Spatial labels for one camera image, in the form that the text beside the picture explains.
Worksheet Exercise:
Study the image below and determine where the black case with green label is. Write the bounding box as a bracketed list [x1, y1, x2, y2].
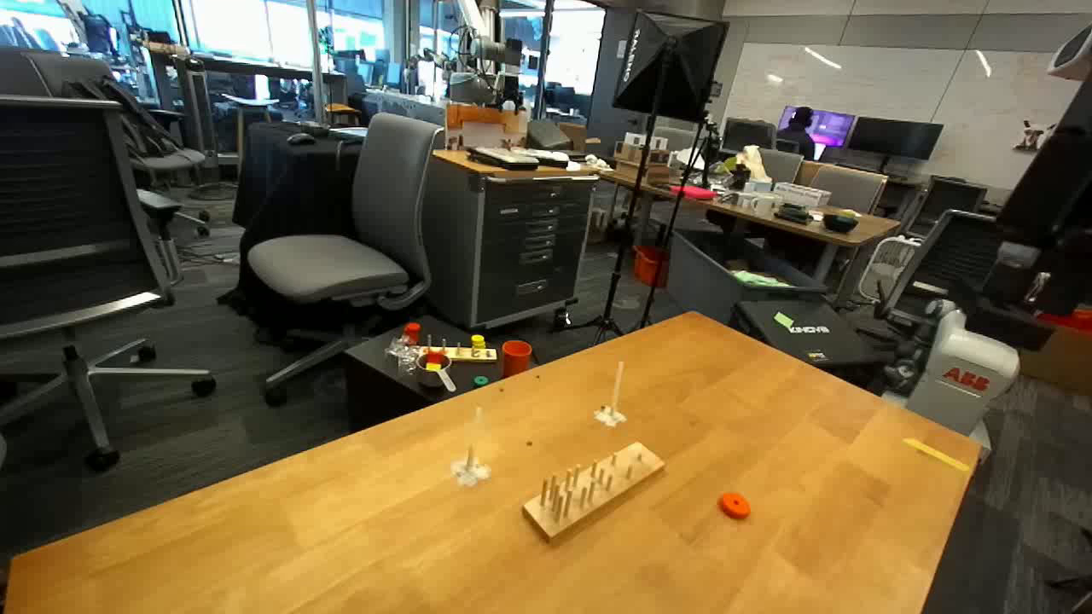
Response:
[731, 296, 902, 377]

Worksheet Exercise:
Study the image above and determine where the brown cardboard box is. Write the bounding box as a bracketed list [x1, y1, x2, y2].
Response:
[1021, 319, 1092, 400]

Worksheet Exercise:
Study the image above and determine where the long wooden desk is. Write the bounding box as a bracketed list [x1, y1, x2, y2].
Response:
[599, 164, 904, 282]

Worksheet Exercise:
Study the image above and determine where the low black table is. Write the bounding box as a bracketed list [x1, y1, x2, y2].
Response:
[343, 321, 541, 432]

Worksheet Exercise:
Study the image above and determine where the black tripod light stand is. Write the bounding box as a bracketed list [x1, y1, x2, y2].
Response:
[595, 45, 691, 337]

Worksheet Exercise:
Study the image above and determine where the orange ring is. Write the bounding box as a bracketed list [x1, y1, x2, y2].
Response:
[716, 489, 756, 526]

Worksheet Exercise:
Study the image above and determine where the gray padded chair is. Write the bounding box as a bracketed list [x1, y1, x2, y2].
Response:
[807, 159, 891, 217]

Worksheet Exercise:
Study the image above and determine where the wooden peg board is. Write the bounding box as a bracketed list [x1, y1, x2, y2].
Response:
[520, 439, 669, 541]

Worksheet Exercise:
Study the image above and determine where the large gray bin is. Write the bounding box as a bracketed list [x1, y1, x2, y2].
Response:
[667, 224, 850, 328]

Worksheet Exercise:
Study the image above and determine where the yellow toy block strip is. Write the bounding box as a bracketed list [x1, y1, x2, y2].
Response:
[421, 340, 503, 369]

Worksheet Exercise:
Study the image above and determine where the gray office chair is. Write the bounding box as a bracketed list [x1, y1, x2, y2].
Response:
[247, 111, 449, 411]

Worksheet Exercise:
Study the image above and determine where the gray drawer cabinet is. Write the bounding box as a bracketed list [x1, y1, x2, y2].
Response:
[421, 147, 600, 335]

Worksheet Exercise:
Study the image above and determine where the dark computer monitor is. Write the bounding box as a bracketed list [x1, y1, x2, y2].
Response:
[846, 112, 945, 164]

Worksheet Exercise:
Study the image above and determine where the orange plastic cup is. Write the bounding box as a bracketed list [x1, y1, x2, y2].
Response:
[499, 337, 535, 379]

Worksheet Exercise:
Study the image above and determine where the red bucket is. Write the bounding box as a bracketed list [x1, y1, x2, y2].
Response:
[633, 242, 672, 290]

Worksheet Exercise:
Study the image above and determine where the black softbox light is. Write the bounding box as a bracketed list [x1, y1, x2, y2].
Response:
[611, 14, 731, 125]

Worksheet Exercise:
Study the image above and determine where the white ABB robot base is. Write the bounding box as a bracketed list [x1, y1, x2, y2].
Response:
[904, 302, 1023, 439]

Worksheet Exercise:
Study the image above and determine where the orange cardboard box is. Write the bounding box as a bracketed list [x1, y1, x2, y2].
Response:
[442, 98, 532, 154]

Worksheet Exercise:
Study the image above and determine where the monitor with purple screen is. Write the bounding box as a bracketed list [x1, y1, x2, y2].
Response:
[776, 104, 861, 158]

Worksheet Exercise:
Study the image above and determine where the black mesh office chair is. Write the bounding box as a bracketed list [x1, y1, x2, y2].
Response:
[0, 91, 219, 473]

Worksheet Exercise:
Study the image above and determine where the black desk chair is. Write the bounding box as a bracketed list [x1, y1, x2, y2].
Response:
[879, 206, 1006, 332]

